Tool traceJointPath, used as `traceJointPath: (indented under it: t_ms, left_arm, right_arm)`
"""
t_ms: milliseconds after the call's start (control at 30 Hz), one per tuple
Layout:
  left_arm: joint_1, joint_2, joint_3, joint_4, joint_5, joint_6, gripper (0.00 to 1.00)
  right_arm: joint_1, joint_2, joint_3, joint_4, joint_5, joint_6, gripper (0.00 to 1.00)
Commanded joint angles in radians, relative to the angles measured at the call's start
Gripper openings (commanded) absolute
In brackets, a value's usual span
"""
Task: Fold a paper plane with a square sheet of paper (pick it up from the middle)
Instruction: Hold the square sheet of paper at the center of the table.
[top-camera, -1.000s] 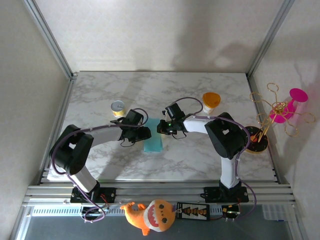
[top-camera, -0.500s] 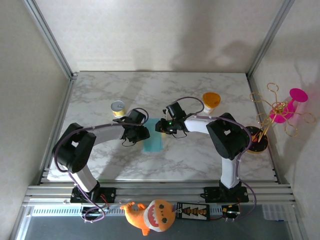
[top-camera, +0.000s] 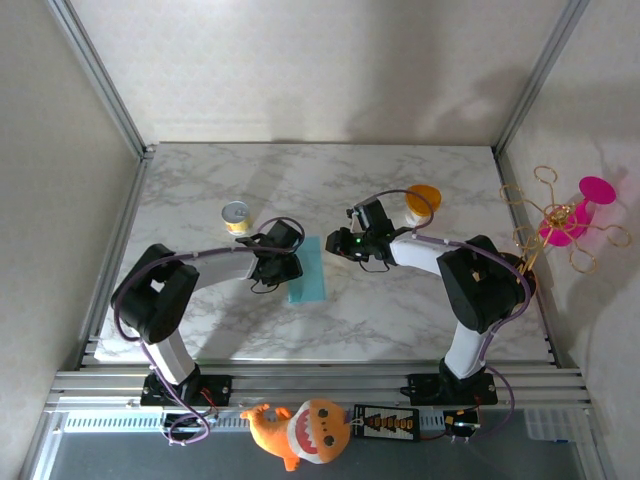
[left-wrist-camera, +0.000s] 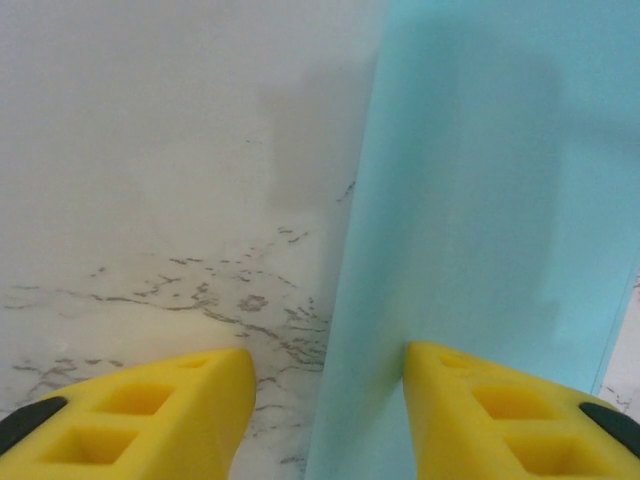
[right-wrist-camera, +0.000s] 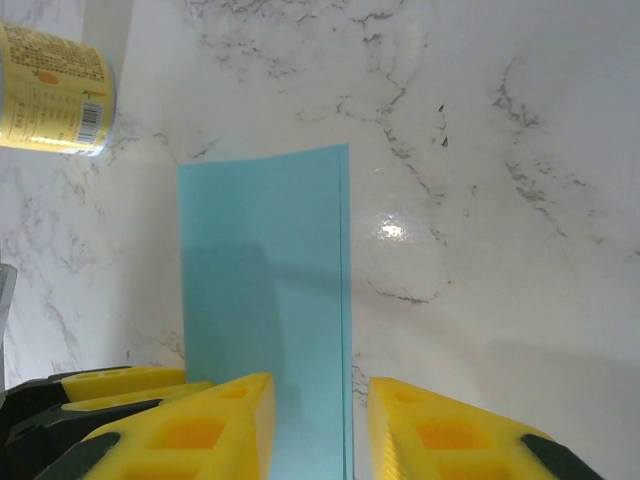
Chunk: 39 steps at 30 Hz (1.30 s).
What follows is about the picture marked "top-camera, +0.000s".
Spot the silver yellow tin can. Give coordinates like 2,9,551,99
221,200,254,237

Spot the orange translucent cup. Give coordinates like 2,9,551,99
403,183,444,226

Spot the orange shark plush toy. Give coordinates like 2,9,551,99
239,398,352,473

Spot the black yellow label plate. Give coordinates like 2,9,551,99
352,403,421,443

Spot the black yellow power connector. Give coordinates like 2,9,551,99
442,409,482,432

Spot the pink plastic wine glass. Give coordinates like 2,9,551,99
537,175,618,248

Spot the clear plastic organizer box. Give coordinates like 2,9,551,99
522,407,594,444

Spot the wide aluminium frame rail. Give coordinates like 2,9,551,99
44,367,594,414

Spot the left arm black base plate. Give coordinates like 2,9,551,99
139,373,234,407

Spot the aluminium side rail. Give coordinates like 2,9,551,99
492,149,574,370
77,152,156,371

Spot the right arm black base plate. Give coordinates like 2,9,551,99
407,372,499,407

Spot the gold wire stand pink cup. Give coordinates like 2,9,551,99
487,164,632,307

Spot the grey slotted cable duct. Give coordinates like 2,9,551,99
62,410,251,434

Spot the aluminium frame post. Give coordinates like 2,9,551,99
492,0,591,156
47,0,156,159

